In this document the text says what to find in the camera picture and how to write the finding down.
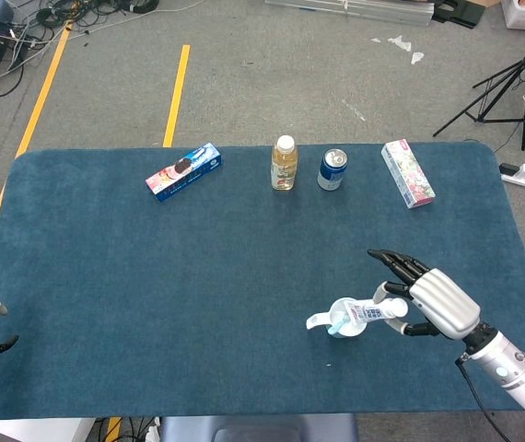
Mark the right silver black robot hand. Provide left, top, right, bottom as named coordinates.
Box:
left=367, top=249, right=482, bottom=341

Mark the floral toothpaste tube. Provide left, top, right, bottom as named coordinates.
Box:
left=343, top=297, right=409, bottom=326

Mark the light blue toothbrush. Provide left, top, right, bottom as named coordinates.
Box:
left=326, top=312, right=351, bottom=335

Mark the white cup with handle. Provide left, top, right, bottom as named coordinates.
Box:
left=306, top=297, right=369, bottom=340

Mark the white floral box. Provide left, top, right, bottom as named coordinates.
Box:
left=380, top=139, right=437, bottom=210

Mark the yellow drink bottle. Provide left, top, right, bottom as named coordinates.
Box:
left=270, top=134, right=300, bottom=191

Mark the blue soda can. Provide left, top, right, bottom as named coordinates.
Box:
left=317, top=148, right=349, bottom=192

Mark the blue table mat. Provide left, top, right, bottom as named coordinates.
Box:
left=0, top=141, right=525, bottom=421

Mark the blue grey seat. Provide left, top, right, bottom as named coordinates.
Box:
left=158, top=413, right=359, bottom=442

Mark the blue cookie box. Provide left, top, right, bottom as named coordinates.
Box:
left=145, top=142, right=225, bottom=204

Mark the aluminium profile stack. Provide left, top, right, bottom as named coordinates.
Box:
left=264, top=0, right=437, bottom=28

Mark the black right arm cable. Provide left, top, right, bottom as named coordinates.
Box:
left=455, top=356, right=512, bottom=442

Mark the black metal bracket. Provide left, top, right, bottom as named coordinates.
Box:
left=431, top=0, right=484, bottom=29

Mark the floor cable tangle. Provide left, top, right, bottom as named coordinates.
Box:
left=0, top=0, right=160, bottom=98

